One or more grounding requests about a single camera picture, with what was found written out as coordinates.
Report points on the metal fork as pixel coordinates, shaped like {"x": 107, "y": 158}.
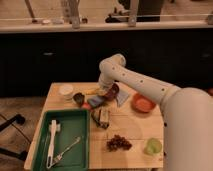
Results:
{"x": 58, "y": 158}

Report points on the green plastic tray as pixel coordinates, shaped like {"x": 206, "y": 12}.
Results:
{"x": 73, "y": 123}

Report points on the yellow banana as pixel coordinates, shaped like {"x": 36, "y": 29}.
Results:
{"x": 92, "y": 91}

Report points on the small metal cup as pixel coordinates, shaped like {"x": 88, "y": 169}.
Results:
{"x": 79, "y": 98}

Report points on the grey folded cloth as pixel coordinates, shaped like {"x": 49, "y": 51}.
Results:
{"x": 121, "y": 98}

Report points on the bunch of dark grapes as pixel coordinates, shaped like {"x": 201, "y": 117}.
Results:
{"x": 118, "y": 142}

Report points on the dark red bowl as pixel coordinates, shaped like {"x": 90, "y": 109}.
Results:
{"x": 112, "y": 92}

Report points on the wooden folding table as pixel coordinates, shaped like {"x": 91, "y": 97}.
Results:
{"x": 137, "y": 127}

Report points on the tan block with dark object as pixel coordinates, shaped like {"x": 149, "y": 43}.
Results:
{"x": 101, "y": 117}

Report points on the black chair base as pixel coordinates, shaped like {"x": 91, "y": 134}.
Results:
{"x": 10, "y": 129}

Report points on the red tomato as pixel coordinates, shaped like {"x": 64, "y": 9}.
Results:
{"x": 86, "y": 106}

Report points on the white handled brush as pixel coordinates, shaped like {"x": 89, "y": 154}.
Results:
{"x": 54, "y": 127}

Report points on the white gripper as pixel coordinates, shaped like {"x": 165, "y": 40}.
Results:
{"x": 102, "y": 91}

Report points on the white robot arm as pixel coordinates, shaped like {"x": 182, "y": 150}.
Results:
{"x": 187, "y": 115}

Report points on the white ceramic cup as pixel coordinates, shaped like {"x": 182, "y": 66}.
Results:
{"x": 66, "y": 91}

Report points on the green plastic cup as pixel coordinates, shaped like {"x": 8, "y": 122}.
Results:
{"x": 153, "y": 146}

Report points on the orange bowl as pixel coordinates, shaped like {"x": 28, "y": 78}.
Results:
{"x": 142, "y": 104}

